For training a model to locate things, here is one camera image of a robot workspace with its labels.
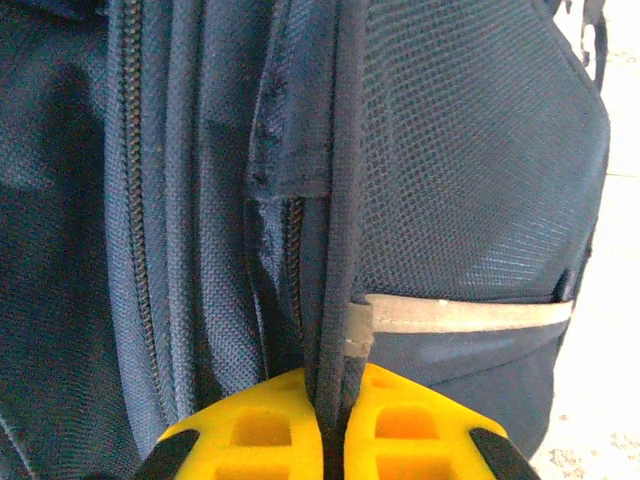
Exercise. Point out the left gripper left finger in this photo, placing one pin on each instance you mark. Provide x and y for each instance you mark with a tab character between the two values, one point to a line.
250	440

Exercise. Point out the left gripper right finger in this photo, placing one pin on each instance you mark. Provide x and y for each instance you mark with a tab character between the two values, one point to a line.
425	440

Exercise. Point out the navy blue backpack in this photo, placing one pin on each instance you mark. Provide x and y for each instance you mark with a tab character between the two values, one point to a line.
450	175

